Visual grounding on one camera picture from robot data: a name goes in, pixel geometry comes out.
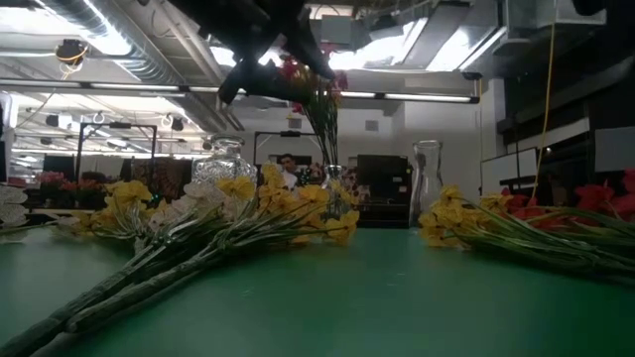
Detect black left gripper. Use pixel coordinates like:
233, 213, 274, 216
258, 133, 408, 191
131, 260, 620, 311
168, 0, 338, 105

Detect yellow artificial flower stem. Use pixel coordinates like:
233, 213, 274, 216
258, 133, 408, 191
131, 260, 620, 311
68, 178, 165, 254
66, 162, 361, 334
419, 184, 635, 279

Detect wide cut-crystal glass vase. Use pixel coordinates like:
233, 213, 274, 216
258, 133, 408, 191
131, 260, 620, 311
190, 134, 259, 187

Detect small ribbed glass vase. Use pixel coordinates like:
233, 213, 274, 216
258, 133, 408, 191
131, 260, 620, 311
320, 163, 354, 219

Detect tall smooth glass vase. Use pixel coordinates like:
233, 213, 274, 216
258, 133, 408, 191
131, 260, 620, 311
409, 140, 445, 227

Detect pink background flowers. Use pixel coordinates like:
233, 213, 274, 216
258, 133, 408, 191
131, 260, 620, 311
32, 169, 108, 209

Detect gray ceiling ventilation box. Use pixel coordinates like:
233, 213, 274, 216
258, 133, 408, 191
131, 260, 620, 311
319, 14, 372, 49

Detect long ceiling light strip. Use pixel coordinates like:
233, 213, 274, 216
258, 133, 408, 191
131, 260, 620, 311
339, 90, 480, 104
0, 78, 249, 96

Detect black cabinet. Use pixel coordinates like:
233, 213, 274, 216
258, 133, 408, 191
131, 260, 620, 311
355, 154, 414, 229

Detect dark patterned hanging cloth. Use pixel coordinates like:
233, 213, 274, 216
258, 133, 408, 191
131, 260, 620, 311
118, 157, 194, 199

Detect green table mat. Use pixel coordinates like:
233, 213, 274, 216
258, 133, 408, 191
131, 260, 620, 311
0, 225, 635, 357

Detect black background rig frame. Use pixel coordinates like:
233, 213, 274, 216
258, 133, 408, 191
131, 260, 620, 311
74, 122, 159, 182
252, 130, 328, 168

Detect black ceiling cord reel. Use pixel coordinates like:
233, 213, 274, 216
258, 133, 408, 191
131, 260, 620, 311
53, 38, 90, 68

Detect gray ceiling duct box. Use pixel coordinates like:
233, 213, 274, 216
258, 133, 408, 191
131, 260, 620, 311
505, 0, 607, 31

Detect yellow hanging cable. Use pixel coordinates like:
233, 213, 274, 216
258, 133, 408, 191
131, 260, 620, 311
530, 22, 557, 200

